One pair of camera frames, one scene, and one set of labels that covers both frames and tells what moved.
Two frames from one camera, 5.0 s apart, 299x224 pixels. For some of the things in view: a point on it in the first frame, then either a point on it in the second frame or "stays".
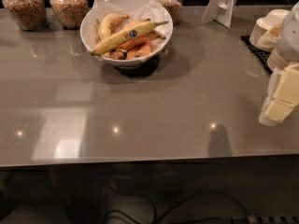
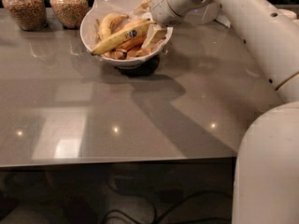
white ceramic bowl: [127, 31] stays
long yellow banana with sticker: [124, 35] stays
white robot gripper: [290, 38] -> [159, 5]
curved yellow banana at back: [108, 23] stays
